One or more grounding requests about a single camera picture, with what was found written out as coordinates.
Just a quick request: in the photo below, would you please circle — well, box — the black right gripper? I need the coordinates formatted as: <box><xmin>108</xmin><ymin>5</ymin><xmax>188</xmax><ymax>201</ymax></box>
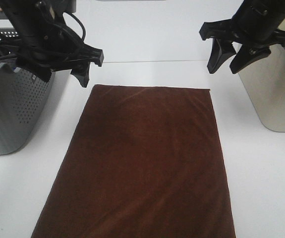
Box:
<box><xmin>199</xmin><ymin>0</ymin><xmax>285</xmax><ymax>74</ymax></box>

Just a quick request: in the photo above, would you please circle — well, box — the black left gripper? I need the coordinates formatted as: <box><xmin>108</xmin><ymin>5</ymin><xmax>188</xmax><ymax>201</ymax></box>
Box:
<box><xmin>0</xmin><ymin>0</ymin><xmax>104</xmax><ymax>87</ymax></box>

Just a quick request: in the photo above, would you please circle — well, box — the brown towel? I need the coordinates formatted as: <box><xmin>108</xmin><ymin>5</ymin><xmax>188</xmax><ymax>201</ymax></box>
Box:
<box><xmin>32</xmin><ymin>85</ymin><xmax>235</xmax><ymax>238</ymax></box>

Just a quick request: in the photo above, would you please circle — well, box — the beige plastic basket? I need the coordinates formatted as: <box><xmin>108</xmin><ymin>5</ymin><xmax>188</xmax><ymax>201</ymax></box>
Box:
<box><xmin>239</xmin><ymin>20</ymin><xmax>285</xmax><ymax>132</ymax></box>

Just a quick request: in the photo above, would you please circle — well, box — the grey perforated laundry basket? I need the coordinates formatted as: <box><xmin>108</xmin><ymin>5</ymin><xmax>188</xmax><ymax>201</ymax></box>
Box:
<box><xmin>0</xmin><ymin>12</ymin><xmax>57</xmax><ymax>157</ymax></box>

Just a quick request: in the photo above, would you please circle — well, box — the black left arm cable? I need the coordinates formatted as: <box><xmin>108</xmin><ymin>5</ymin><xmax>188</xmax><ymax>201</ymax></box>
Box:
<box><xmin>0</xmin><ymin>11</ymin><xmax>87</xmax><ymax>62</ymax></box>

